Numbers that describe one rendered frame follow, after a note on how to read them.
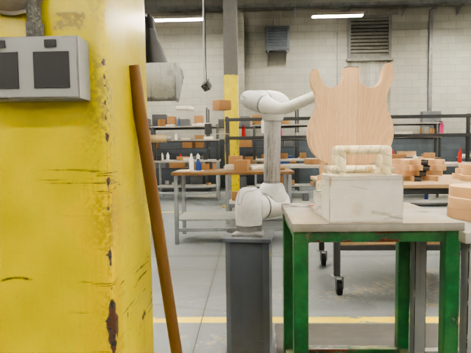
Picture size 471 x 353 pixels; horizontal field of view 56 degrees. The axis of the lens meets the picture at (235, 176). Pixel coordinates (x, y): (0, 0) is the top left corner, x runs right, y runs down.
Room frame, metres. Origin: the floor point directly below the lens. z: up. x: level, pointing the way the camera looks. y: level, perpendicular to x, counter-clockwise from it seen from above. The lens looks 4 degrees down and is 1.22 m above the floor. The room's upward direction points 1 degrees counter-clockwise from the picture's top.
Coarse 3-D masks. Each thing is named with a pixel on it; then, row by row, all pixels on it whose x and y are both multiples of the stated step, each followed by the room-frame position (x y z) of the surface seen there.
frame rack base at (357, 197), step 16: (336, 176) 1.60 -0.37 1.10; (352, 176) 1.60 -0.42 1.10; (368, 176) 1.60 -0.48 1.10; (384, 176) 1.60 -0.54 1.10; (400, 176) 1.60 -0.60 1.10; (336, 192) 1.60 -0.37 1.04; (352, 192) 1.60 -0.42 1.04; (368, 192) 1.60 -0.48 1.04; (384, 192) 1.60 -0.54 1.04; (400, 192) 1.60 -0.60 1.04; (336, 208) 1.60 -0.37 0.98; (352, 208) 1.60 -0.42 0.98; (368, 208) 1.60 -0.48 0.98; (384, 208) 1.60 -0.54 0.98; (400, 208) 1.60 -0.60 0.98
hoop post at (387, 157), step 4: (388, 152) 1.61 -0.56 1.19; (384, 156) 1.62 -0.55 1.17; (388, 156) 1.61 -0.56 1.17; (384, 160) 1.62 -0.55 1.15; (388, 160) 1.61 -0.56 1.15; (384, 164) 1.62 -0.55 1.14; (388, 164) 1.61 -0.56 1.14; (384, 168) 1.62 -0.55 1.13; (388, 168) 1.61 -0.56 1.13; (384, 172) 1.62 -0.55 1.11; (388, 172) 1.61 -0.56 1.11
